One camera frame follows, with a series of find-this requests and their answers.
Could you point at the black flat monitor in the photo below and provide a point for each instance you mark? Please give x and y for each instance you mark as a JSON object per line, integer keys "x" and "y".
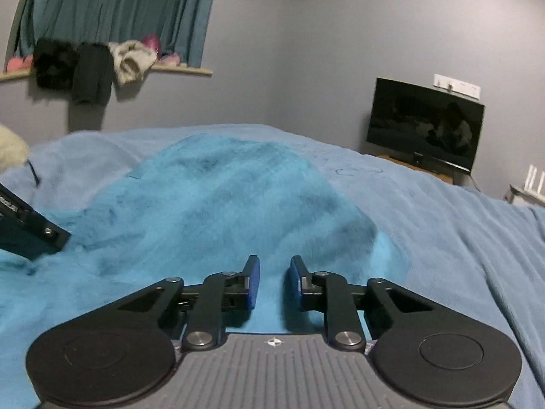
{"x": 425, "y": 123}

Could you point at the teal window curtain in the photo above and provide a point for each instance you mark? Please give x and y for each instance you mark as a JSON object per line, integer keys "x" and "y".
{"x": 180, "y": 25}

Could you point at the black garment on sill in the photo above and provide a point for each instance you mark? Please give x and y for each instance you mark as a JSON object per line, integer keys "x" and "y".
{"x": 54, "y": 63}
{"x": 93, "y": 75}

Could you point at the wooden tv stand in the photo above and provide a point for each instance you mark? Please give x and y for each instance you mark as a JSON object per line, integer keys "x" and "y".
{"x": 442, "y": 176}

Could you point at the white wall power strip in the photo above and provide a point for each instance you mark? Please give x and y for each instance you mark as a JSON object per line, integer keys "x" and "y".
{"x": 456, "y": 86}

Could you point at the teal hooded jacket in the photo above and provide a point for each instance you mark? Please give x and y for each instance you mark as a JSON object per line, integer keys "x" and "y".
{"x": 141, "y": 212}

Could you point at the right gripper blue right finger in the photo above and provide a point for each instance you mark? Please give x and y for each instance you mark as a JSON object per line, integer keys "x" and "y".
{"x": 336, "y": 299}

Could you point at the beige plush slipper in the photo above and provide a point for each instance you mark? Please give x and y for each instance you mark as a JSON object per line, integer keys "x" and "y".
{"x": 132, "y": 60}

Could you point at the white fluffy pillow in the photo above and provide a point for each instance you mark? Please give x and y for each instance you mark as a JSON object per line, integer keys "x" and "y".
{"x": 14, "y": 151}

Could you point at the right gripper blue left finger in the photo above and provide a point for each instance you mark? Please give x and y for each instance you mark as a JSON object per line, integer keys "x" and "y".
{"x": 220, "y": 293}

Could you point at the white wifi router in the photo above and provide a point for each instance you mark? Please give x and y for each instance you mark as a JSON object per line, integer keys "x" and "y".
{"x": 531, "y": 193}

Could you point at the pink slipper on sill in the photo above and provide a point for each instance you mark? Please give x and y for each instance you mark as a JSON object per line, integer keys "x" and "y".
{"x": 152, "y": 41}

